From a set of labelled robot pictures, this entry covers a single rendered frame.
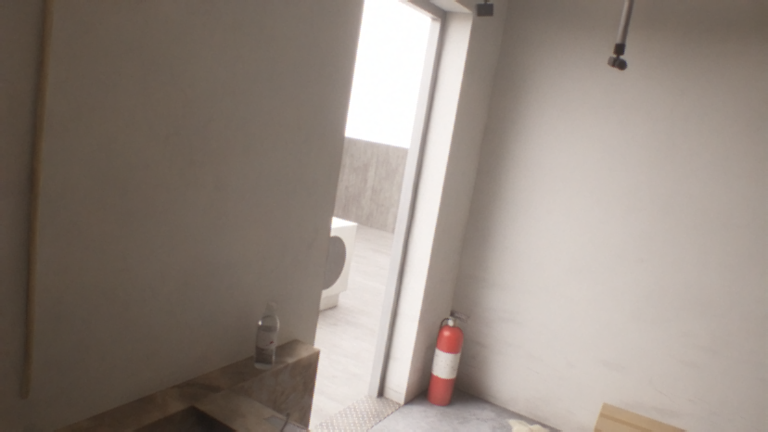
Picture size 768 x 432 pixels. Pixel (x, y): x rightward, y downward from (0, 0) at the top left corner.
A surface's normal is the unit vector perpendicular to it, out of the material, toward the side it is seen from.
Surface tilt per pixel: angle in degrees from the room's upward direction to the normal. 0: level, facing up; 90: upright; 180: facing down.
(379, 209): 90
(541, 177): 90
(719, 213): 90
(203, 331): 90
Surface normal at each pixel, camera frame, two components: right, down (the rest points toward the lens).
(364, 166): -0.52, 0.07
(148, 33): 0.84, 0.22
